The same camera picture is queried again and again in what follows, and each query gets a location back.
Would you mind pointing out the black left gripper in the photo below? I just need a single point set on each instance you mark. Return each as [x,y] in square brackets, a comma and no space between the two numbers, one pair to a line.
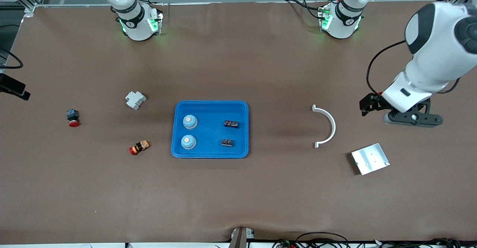
[370,103]

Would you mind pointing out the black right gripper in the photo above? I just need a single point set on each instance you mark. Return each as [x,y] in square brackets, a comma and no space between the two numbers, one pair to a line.
[9,82]

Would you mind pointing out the dark terminal block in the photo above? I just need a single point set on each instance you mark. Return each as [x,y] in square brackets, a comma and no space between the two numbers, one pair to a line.
[231,123]
[227,142]

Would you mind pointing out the blue call bell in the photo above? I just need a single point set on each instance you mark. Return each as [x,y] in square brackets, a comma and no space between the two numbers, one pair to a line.
[190,121]
[188,142]

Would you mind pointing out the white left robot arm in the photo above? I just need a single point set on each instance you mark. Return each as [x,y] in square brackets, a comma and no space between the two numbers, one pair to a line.
[436,54]

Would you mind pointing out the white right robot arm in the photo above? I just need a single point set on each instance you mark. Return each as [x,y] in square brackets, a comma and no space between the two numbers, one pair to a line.
[136,24]

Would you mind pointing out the blue plastic tray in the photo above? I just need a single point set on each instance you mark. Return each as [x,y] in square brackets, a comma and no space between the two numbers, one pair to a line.
[207,136]

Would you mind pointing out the aluminium plate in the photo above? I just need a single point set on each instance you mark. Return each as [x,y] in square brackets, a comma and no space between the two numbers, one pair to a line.
[370,158]

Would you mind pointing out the red push button black body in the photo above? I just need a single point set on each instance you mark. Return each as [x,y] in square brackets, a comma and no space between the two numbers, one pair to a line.
[73,117]

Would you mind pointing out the white circuit breaker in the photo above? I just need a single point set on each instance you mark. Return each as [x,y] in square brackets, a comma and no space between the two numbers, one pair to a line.
[135,100]

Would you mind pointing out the red emergency stop yellow body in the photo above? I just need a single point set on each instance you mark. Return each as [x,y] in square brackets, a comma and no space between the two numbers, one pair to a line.
[139,147]

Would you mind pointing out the brown table mat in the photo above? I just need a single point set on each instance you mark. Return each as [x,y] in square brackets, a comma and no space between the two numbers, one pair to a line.
[238,196]

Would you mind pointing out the metal table clamp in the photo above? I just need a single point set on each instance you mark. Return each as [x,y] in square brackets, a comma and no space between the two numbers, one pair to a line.
[240,238]

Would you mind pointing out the white curved plastic bracket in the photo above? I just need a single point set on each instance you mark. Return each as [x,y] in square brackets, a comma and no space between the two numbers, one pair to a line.
[334,126]

